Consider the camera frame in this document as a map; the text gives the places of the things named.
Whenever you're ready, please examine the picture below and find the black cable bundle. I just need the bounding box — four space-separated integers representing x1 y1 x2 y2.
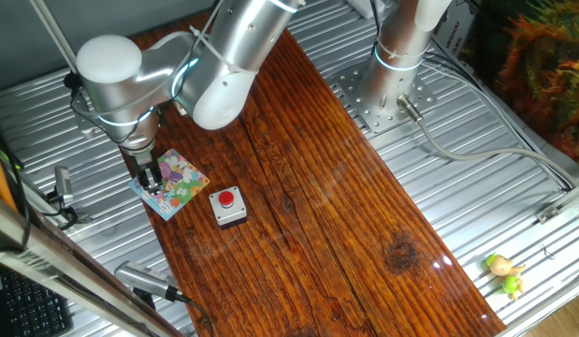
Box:
370 0 386 52

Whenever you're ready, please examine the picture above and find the thick grey cable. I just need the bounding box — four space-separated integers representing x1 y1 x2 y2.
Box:
396 93 579 188

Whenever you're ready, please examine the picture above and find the slanted aluminium pole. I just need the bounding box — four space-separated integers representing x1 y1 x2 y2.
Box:
29 0 82 76

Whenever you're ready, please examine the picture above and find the colourful butterfly puzzle board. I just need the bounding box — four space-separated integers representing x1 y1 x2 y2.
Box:
128 148 211 222

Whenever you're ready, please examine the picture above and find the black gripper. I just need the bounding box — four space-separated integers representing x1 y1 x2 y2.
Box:
128 147 164 196

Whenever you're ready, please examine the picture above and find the black looping cable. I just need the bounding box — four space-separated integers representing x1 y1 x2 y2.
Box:
0 111 33 254

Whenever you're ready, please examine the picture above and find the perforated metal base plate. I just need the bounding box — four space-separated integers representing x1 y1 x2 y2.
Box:
335 60 438 135

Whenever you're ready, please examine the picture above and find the silver ridged camera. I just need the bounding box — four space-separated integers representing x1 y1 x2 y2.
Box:
113 260 187 303

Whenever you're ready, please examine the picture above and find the aluminium frame beam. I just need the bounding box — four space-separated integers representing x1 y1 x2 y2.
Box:
0 189 182 337

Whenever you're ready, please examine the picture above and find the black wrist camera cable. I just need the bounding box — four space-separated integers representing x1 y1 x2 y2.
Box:
68 86 140 146

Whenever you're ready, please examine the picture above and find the printed sign board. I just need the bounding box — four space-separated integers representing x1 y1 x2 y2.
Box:
431 0 480 62

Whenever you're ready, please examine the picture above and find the metal corner bracket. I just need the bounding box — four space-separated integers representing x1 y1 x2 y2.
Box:
535 180 579 225

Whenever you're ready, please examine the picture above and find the thin white cable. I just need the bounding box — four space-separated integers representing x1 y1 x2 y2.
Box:
424 51 579 188

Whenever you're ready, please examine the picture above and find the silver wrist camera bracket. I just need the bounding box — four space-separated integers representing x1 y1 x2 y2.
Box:
73 93 103 139

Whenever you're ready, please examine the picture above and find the black computer keyboard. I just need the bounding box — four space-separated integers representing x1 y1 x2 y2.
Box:
0 266 75 337

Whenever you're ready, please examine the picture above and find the orange green furry plush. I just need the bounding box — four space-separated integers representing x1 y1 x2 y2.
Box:
461 0 579 170

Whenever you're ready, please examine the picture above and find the toy doll with green hat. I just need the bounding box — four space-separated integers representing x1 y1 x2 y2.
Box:
484 253 528 301

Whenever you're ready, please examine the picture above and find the white box with red button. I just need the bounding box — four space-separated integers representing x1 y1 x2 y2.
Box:
208 185 249 230

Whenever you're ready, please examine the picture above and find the small silver camera on clamp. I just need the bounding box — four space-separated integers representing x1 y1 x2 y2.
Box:
45 166 92 226

